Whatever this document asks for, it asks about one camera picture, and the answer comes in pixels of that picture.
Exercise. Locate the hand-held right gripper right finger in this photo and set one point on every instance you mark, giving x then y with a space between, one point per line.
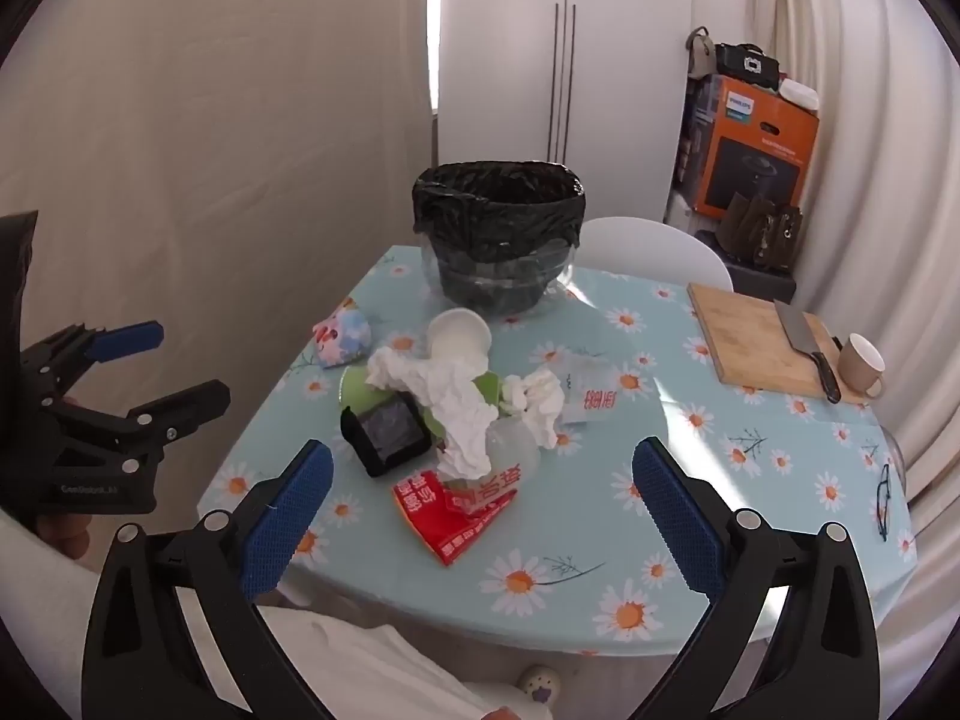
679 517

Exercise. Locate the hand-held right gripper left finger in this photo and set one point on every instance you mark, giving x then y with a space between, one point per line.
289 525

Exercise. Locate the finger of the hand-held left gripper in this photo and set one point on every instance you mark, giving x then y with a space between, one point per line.
187 405
127 337

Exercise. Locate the black plastic container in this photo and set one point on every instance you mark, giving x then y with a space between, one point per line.
382 435

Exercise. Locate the red snack packet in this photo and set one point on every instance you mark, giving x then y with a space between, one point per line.
435 521

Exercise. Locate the white packet with red print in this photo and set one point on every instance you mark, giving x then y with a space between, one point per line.
589 382

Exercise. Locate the clear plastic wrapper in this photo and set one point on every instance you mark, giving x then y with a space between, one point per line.
517 442

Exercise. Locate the small white tissue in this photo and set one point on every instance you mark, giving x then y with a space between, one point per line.
536 397

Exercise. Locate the large white tissue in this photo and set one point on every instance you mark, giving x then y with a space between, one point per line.
457 397

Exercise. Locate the white paper cup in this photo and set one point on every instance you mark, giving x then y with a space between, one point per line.
457 334

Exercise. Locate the clear plastic bin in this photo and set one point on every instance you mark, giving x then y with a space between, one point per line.
564 266

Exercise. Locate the clear bin with black bag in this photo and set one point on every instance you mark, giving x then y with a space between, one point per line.
495 202

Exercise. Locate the person's left hand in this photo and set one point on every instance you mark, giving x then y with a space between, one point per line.
71 536

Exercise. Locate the person's light clothing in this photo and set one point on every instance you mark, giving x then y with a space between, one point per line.
375 675

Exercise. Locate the wooden cutting board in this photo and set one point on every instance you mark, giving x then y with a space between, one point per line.
742 337

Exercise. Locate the black-framed glasses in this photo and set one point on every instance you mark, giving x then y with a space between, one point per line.
879 510

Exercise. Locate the white slipper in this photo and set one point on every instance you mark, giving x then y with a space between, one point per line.
540 686

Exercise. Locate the beige cloth backdrop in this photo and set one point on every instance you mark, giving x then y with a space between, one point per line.
225 127

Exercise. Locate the beige mug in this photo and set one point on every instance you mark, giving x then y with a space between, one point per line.
859 364

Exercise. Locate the dark grey stool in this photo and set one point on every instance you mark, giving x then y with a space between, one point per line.
757 285

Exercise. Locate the white chair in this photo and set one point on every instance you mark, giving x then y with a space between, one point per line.
645 244

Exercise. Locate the brown suede bag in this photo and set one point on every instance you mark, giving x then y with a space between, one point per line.
750 232

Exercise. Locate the dark brown handbag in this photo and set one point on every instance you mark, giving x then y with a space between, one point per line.
787 240

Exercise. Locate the dark printed cardboard box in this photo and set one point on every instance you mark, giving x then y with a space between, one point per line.
686 142

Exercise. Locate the orange cardboard box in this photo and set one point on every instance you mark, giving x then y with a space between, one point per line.
780 127

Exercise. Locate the white curtain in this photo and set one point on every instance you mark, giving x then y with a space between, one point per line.
885 165

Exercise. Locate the white flat case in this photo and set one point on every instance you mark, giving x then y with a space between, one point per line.
799 94

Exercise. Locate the black bag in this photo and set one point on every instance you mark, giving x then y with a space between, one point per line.
742 64

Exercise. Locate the beige handbag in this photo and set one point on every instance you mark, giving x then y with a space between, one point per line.
701 56

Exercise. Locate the white wardrobe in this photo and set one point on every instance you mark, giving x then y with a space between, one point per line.
622 52

